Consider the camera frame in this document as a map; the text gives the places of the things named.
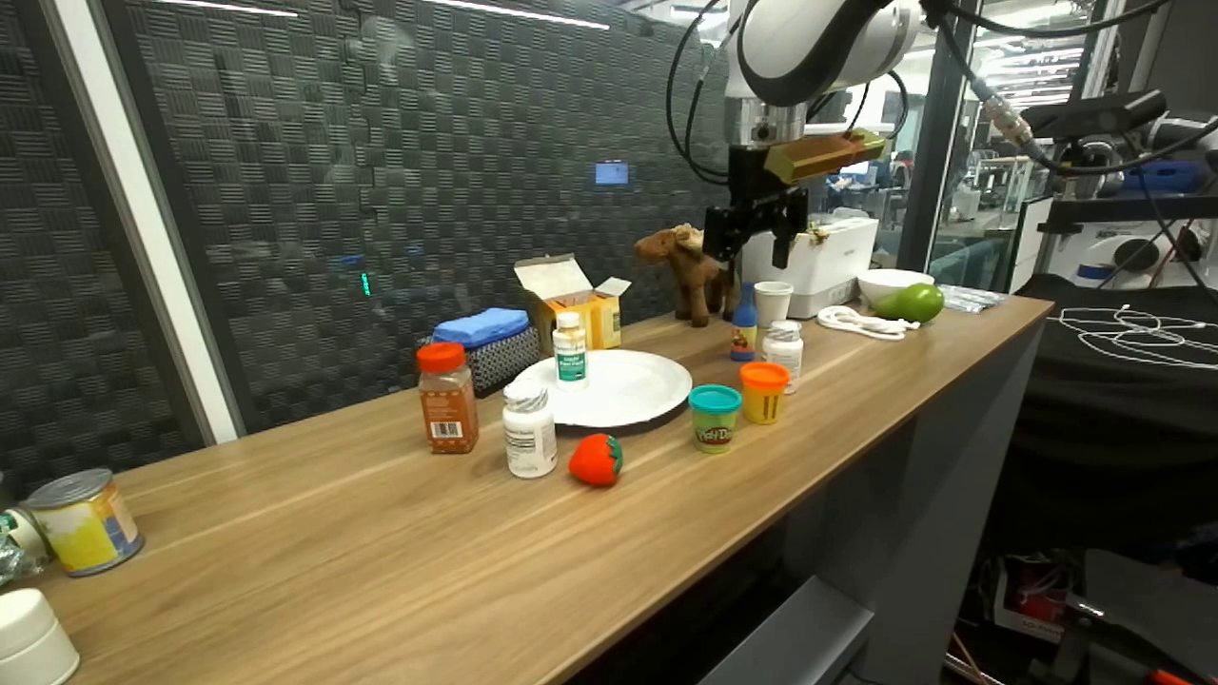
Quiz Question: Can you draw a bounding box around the black covered desk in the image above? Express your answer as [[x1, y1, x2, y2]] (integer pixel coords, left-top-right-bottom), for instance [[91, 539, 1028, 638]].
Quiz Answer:
[[1002, 274, 1218, 563]]

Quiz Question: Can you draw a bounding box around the blue glue bottle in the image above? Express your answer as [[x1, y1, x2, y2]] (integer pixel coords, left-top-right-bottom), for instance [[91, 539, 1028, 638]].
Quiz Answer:
[[728, 296, 761, 365]]

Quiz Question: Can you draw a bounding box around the yellow tub teal lid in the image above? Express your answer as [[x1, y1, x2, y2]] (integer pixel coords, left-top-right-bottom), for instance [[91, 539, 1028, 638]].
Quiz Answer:
[[685, 379, 751, 450]]

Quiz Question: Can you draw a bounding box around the white wall post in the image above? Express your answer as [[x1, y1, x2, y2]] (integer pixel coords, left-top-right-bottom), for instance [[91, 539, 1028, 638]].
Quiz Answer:
[[43, 0, 242, 450]]

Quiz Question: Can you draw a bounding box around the open yellow cardboard box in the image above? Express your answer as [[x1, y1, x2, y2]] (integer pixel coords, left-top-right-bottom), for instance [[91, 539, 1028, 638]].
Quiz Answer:
[[508, 251, 635, 361]]

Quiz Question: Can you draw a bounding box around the white round jar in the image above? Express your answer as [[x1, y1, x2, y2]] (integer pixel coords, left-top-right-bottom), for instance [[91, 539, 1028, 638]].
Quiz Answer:
[[0, 583, 87, 685]]

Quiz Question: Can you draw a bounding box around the black camera on stand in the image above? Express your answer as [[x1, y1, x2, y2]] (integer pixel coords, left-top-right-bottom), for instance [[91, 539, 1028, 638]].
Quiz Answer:
[[1002, 85, 1218, 176]]

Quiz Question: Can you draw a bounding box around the large white pill bottle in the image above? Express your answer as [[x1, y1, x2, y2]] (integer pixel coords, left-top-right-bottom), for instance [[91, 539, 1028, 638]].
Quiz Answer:
[[498, 378, 563, 483]]

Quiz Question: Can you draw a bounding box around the white bottle green label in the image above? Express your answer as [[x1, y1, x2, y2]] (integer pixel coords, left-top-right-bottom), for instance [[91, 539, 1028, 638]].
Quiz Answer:
[[551, 309, 592, 384]]

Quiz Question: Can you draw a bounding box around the white paper cup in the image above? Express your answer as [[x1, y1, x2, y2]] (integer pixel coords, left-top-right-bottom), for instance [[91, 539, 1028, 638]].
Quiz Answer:
[[751, 277, 799, 332]]

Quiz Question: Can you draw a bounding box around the small white bottle blue label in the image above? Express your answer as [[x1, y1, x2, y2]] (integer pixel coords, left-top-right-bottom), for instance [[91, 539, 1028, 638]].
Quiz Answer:
[[761, 319, 808, 384]]

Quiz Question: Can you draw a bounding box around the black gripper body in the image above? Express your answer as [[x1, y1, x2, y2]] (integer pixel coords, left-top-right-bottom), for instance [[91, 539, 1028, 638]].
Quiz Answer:
[[705, 139, 813, 241]]

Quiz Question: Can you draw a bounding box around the yellow tub orange lid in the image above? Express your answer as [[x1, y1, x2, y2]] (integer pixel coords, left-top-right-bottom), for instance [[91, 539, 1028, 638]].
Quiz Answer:
[[734, 359, 795, 425]]

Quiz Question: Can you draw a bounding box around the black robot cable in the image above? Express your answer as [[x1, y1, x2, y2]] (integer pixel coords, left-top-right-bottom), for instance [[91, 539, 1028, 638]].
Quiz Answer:
[[663, 0, 739, 194], [681, 24, 753, 162]]

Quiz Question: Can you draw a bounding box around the small white green object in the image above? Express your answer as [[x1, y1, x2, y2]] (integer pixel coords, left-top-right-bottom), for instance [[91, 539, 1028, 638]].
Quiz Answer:
[[0, 497, 54, 592]]

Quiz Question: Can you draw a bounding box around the red strawberry plush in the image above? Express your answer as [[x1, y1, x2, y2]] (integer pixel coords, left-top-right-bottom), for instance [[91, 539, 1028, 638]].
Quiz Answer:
[[567, 428, 630, 492]]

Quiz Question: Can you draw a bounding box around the tin can yellow label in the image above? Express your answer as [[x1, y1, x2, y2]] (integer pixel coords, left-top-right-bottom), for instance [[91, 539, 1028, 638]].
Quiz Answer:
[[22, 459, 148, 577]]

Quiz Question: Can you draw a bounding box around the blue sponge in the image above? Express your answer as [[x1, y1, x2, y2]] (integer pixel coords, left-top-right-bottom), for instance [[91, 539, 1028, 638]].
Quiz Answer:
[[428, 303, 535, 353]]

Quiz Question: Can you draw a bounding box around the white rope bundle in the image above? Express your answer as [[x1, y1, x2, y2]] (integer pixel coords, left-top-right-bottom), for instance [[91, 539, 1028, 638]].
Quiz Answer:
[[1051, 301, 1218, 378]]

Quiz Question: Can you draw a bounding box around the brown moose plush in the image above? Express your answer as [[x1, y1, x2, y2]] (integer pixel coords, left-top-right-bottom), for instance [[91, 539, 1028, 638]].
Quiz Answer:
[[630, 222, 747, 332]]

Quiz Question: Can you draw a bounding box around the yellowish wrist camera box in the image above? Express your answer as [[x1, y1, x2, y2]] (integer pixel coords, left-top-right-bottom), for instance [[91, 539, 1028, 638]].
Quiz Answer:
[[761, 128, 891, 187]]

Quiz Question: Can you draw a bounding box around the white bowl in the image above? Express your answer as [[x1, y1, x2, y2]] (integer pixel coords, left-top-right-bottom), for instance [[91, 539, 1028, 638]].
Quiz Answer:
[[857, 265, 940, 317]]

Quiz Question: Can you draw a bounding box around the grey bin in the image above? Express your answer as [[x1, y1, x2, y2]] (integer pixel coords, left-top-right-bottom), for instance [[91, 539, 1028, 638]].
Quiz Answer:
[[696, 573, 877, 685]]

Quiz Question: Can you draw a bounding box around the orange cap spice jar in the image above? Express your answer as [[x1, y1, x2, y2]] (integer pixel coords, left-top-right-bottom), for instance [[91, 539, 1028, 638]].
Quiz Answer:
[[416, 338, 484, 457]]

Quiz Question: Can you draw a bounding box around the white lab machine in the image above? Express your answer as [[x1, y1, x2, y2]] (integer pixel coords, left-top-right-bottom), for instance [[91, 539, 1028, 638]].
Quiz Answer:
[[1004, 187, 1218, 296]]

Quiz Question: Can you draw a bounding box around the white paper sheet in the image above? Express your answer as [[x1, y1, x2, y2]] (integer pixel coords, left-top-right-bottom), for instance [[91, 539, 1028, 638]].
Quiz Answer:
[[945, 282, 1013, 317]]

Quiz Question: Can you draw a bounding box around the white paper plate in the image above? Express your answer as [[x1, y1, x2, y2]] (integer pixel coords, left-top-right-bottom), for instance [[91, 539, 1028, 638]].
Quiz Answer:
[[507, 347, 696, 433]]

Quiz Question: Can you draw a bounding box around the green fruit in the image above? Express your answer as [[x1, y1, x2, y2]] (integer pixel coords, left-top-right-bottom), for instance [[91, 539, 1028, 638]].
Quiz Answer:
[[888, 282, 946, 326]]

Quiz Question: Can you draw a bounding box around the cable with metal connector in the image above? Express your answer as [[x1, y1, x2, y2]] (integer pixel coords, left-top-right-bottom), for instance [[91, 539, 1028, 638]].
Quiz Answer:
[[923, 0, 1172, 176]]

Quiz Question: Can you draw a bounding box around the tan crumpled strap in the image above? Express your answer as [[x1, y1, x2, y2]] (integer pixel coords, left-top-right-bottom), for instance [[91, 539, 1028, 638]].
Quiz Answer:
[[776, 213, 841, 258]]

